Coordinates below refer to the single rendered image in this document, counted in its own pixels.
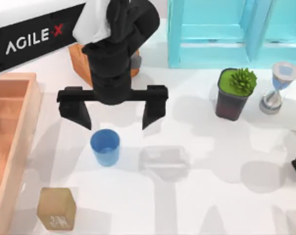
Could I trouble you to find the green plant in dark pot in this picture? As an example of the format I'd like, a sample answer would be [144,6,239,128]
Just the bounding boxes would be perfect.
[215,68,258,121]

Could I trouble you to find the salmon shallow box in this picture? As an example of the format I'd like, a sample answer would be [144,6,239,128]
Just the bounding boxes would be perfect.
[0,72,44,235]

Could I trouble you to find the orange wooden box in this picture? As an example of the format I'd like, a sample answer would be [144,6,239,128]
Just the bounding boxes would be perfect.
[69,43,141,88]

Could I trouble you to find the light blue rack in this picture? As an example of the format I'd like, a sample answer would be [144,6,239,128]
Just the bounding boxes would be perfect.
[167,0,296,70]

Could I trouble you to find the blue cup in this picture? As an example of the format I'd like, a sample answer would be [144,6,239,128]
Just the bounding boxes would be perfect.
[90,129,121,167]

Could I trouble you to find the tan cardboard box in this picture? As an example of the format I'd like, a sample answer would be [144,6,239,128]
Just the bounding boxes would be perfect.
[36,187,77,232]

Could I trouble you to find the pale grey rounded box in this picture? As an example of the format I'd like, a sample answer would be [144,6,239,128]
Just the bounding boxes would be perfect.
[130,54,142,70]

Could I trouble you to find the grey and blue hourglass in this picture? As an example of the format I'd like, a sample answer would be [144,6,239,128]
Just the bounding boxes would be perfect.
[259,61,296,115]

